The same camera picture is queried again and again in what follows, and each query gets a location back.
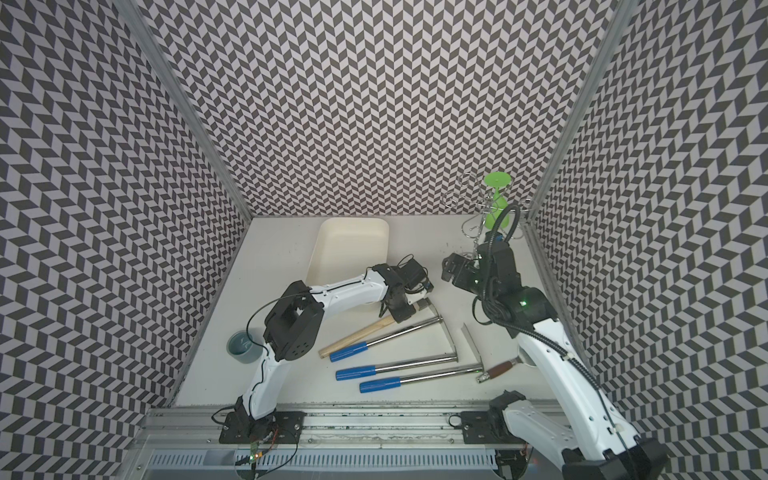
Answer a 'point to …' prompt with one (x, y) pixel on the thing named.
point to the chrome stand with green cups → (492, 198)
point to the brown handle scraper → (498, 370)
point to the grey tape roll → (241, 349)
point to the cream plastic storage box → (346, 247)
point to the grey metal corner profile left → (211, 154)
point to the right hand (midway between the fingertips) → (458, 273)
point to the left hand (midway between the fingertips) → (401, 313)
